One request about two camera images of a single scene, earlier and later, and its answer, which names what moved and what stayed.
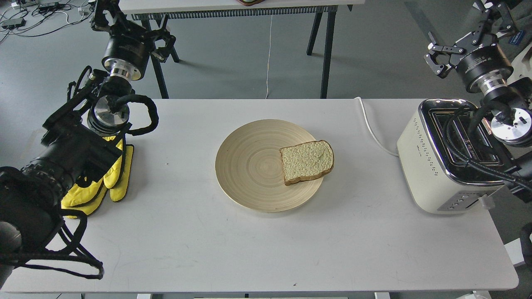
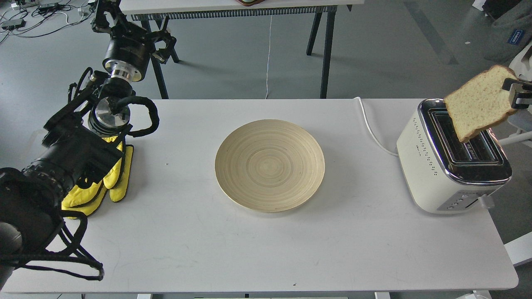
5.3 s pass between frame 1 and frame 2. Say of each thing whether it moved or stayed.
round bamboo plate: stayed
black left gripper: stayed
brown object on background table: stayed
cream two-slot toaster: stayed
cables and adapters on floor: stayed
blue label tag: stayed
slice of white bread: moved
